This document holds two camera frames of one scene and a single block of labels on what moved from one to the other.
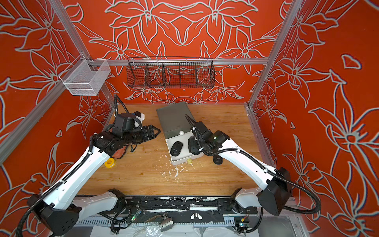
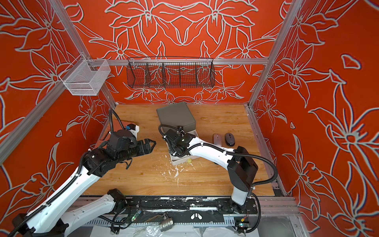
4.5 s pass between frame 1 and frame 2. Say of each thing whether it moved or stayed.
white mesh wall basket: stayed
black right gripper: moved
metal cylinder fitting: stayed
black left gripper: moved
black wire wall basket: stayed
